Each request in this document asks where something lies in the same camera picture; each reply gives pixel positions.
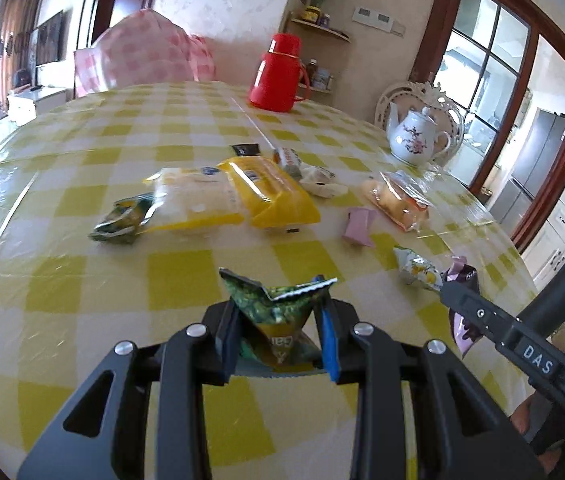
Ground purple snack packet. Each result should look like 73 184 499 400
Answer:
443 256 483 358

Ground green snack packet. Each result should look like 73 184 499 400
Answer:
220 268 337 377

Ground orange bread package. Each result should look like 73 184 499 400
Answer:
360 171 431 232

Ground dark green packet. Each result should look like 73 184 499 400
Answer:
88 193 154 245

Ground pink snack packet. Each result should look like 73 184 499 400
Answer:
343 207 378 247

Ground pale yellow bread bag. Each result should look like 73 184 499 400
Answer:
145 166 246 231

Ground small white candy wrappers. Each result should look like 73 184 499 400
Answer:
299 162 348 198

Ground orange white candy packet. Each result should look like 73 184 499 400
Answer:
273 148 302 181

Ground black small packet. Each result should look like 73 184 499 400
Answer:
232 143 261 156

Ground yellow checkered tablecloth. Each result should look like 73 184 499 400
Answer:
0 82 536 476

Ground white floral teapot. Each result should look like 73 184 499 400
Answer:
386 102 451 166

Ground white carved chair back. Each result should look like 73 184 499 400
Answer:
375 81 463 167

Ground wooden framed glass door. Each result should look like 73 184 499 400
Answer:
410 0 565 252

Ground white TV cabinet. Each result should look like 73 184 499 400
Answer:
8 87 70 126

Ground red thermos jug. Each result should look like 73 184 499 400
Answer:
249 32 311 113

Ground pink checkered covered chair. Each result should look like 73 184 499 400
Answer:
74 9 216 98

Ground wall television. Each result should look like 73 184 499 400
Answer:
35 11 66 66

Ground wooden wall shelf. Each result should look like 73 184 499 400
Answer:
280 12 352 100

